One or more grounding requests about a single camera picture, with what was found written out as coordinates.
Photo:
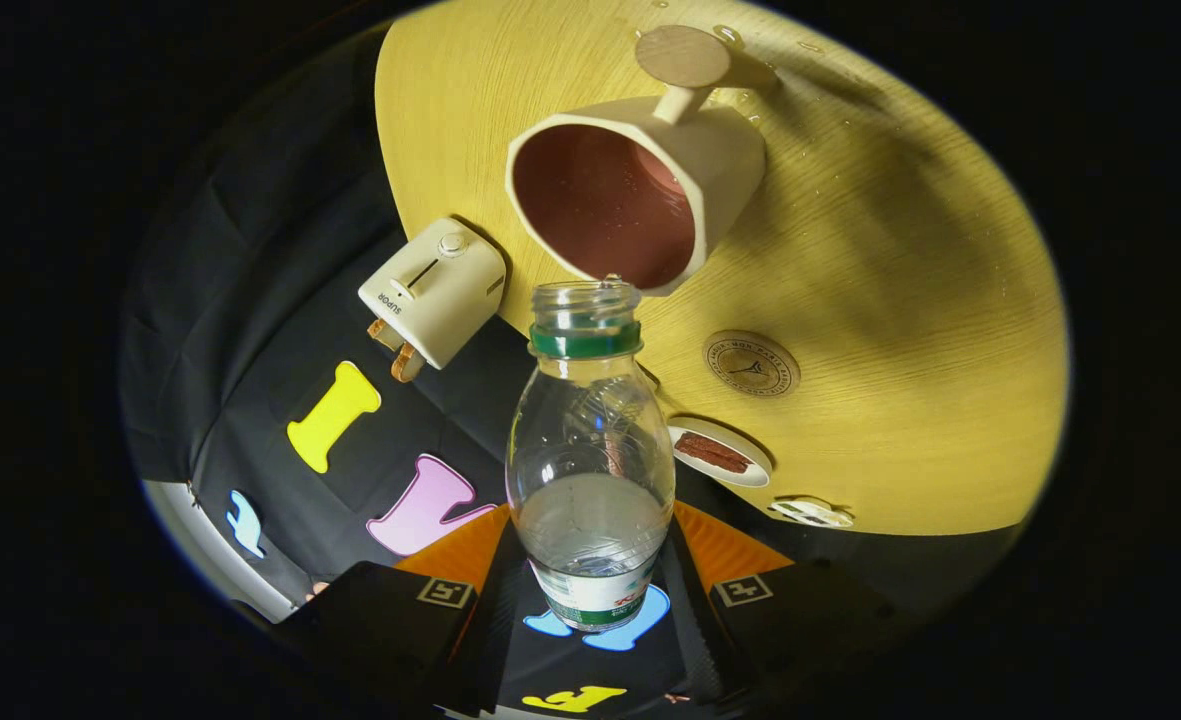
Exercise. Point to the black backdrop cloth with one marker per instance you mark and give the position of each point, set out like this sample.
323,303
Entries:
250,300

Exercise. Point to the round cork coaster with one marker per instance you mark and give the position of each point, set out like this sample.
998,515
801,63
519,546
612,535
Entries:
751,365

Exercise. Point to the round white plate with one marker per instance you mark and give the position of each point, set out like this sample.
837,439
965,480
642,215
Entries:
750,472

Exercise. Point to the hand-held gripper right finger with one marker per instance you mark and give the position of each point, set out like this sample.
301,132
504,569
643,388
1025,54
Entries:
695,630

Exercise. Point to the white toaster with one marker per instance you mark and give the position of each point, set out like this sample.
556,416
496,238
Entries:
440,300

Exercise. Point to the clear plastic juice bottle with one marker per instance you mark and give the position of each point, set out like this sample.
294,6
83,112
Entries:
590,540

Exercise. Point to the white divided dish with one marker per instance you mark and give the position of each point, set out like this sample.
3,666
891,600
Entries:
810,513

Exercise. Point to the reddish brown meat slices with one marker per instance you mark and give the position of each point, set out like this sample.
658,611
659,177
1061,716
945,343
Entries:
712,453

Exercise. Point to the wooden table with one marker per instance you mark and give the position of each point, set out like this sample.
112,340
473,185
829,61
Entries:
900,300

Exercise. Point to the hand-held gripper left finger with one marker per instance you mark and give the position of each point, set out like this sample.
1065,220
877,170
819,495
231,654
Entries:
490,630

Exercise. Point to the toast slices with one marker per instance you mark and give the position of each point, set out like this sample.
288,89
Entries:
407,362

